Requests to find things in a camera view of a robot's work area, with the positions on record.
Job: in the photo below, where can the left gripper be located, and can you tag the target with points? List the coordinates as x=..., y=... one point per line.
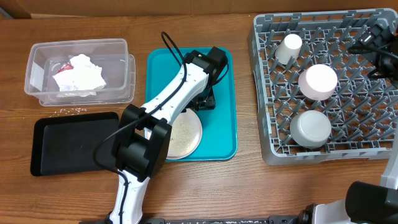
x=209, y=101

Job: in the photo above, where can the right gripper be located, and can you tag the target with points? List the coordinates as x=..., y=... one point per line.
x=369, y=41

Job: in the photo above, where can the large white plate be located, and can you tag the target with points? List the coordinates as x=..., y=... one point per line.
x=186, y=135

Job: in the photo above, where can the grey dishwasher rack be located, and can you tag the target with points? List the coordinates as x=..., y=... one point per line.
x=362, y=112

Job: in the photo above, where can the white paper cup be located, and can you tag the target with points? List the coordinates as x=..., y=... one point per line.
x=289, y=47

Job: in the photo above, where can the grey bowl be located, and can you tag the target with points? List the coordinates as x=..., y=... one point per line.
x=310, y=129

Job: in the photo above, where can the white napkin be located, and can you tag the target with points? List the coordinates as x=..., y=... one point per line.
x=66, y=82
x=86, y=75

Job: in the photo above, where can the red foil wrapper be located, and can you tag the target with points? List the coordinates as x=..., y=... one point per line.
x=66, y=66

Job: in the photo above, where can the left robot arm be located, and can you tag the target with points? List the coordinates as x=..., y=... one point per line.
x=142, y=141

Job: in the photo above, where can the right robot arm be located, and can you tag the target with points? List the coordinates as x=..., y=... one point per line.
x=367, y=203

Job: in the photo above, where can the clear plastic waste bin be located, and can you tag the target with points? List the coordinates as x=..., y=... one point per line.
x=118, y=71

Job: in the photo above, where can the teal serving tray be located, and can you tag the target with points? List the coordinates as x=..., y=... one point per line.
x=219, y=140

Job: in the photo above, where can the scattered rice grains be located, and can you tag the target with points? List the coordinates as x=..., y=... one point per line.
x=69, y=112

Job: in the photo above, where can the black plastic tray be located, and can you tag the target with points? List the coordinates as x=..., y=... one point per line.
x=64, y=145

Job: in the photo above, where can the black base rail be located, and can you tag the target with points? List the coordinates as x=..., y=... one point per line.
x=279, y=219

